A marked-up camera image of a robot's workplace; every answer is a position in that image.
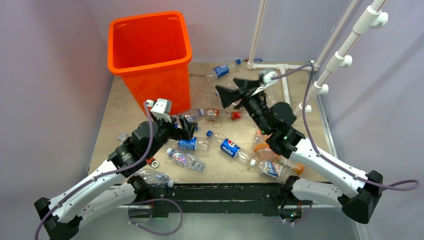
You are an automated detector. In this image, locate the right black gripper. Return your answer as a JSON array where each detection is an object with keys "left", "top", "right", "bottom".
[{"left": 216, "top": 78, "right": 272, "bottom": 135}]

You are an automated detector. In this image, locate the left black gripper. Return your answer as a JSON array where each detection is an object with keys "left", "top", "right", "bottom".
[{"left": 147, "top": 114, "right": 197, "bottom": 158}]

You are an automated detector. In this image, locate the red cap small bottle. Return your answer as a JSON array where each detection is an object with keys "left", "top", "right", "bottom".
[{"left": 204, "top": 108, "right": 242, "bottom": 122}]

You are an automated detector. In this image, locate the large Pepsi bottle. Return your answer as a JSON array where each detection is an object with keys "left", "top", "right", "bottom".
[{"left": 206, "top": 130, "right": 258, "bottom": 167}]

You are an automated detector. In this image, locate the orange drink bottle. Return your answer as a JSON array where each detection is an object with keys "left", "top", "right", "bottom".
[{"left": 253, "top": 129, "right": 305, "bottom": 175}]

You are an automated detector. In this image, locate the white blue label bottle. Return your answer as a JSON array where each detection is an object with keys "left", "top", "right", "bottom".
[{"left": 249, "top": 159, "right": 295, "bottom": 184}]

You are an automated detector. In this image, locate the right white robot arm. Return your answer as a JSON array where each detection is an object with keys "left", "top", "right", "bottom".
[{"left": 215, "top": 78, "right": 383, "bottom": 224}]

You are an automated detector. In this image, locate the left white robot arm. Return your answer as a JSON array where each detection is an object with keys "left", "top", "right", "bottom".
[{"left": 34, "top": 116, "right": 197, "bottom": 240}]

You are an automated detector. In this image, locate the orange plastic bin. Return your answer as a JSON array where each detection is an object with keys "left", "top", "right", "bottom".
[{"left": 107, "top": 11, "right": 193, "bottom": 114}]

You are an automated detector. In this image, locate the blue label clear bottle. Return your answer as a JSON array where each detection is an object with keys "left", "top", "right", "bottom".
[{"left": 166, "top": 137, "right": 211, "bottom": 152}]

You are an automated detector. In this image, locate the small clear bottle white cap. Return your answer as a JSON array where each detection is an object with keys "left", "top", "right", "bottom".
[{"left": 172, "top": 108, "right": 205, "bottom": 123}]

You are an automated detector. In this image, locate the blue label bottle far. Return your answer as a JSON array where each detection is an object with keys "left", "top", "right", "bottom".
[{"left": 204, "top": 59, "right": 242, "bottom": 79}]

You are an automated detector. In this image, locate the crushed red blue label bottle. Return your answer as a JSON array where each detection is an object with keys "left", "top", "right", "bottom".
[{"left": 166, "top": 148, "right": 205, "bottom": 172}]

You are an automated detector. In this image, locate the rubber band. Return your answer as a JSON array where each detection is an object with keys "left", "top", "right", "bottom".
[{"left": 212, "top": 121, "right": 223, "bottom": 129}]

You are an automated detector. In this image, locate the blue cap pen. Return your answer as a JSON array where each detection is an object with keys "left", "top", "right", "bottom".
[{"left": 243, "top": 58, "right": 263, "bottom": 64}]

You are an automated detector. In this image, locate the crushed bottle at table edge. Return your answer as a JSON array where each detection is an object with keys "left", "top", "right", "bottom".
[{"left": 133, "top": 168, "right": 175, "bottom": 189}]

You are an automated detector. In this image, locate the white PVC diagonal pole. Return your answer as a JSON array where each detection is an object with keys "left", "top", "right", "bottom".
[{"left": 294, "top": 0, "right": 388, "bottom": 116}]

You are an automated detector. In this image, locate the red handle adjustable wrench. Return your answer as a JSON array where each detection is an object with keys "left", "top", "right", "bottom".
[{"left": 116, "top": 133, "right": 160, "bottom": 169}]

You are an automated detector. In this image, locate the white PVC pipe frame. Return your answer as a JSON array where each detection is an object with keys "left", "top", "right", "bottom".
[{"left": 246, "top": 0, "right": 360, "bottom": 110}]

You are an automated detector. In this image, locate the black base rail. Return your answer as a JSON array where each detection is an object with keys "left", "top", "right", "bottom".
[{"left": 132, "top": 177, "right": 303, "bottom": 221}]

